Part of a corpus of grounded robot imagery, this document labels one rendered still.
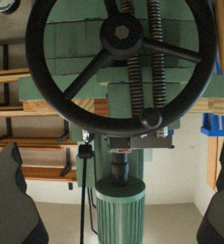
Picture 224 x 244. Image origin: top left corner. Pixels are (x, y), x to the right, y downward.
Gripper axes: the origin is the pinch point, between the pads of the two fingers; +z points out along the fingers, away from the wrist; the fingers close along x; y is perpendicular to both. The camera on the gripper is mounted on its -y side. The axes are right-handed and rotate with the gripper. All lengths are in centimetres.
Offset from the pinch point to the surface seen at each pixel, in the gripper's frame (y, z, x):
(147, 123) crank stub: 3.7, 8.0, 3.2
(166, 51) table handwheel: -3.0, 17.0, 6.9
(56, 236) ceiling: 233, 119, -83
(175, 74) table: 2.2, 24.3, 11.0
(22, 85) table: 6.0, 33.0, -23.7
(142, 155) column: 45, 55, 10
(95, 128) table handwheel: 6.8, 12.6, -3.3
